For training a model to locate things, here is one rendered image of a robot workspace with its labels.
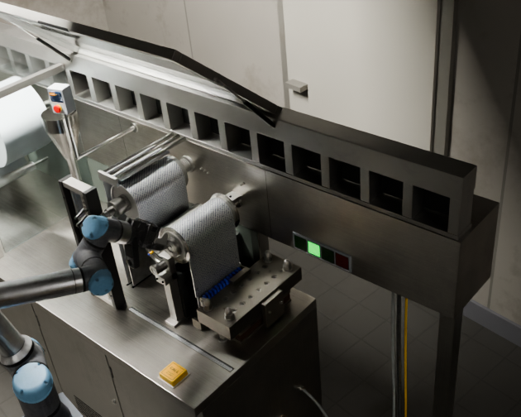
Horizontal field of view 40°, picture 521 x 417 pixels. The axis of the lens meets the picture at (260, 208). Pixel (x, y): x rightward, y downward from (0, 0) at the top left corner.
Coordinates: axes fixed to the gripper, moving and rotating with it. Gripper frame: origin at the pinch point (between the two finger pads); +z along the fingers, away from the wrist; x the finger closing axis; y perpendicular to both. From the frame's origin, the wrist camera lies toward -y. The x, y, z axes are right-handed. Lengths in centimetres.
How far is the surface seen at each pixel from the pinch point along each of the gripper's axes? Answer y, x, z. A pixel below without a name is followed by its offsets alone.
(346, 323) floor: -24, 5, 167
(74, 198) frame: 3.3, 36.3, -13.0
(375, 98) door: 91, 18, 132
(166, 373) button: -39.6, -16.2, 5.9
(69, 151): 16, 68, 3
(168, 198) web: 14.6, 16.4, 11.9
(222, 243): 6.9, -7.5, 21.3
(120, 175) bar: 17.3, 22.8, -8.6
